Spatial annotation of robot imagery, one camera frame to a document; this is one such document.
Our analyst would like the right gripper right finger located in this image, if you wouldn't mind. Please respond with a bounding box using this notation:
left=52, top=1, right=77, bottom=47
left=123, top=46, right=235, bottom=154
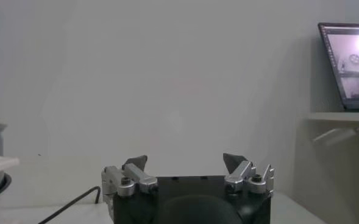
left=222, top=152, right=275, bottom=197

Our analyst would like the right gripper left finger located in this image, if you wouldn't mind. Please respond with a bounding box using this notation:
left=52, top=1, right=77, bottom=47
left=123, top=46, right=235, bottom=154
left=101, top=154, right=158, bottom=198

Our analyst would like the white side table with laptop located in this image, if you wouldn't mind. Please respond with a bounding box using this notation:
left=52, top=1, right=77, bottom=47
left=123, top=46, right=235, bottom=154
left=291, top=111, right=359, bottom=224

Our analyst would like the open dark laptop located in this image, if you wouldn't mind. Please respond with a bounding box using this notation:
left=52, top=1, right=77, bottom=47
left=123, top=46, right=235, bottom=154
left=318, top=22, right=359, bottom=111

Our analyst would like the black cooker power cord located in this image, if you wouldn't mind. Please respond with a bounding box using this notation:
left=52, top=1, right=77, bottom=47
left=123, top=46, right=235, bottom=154
left=37, top=186, right=102, bottom=224

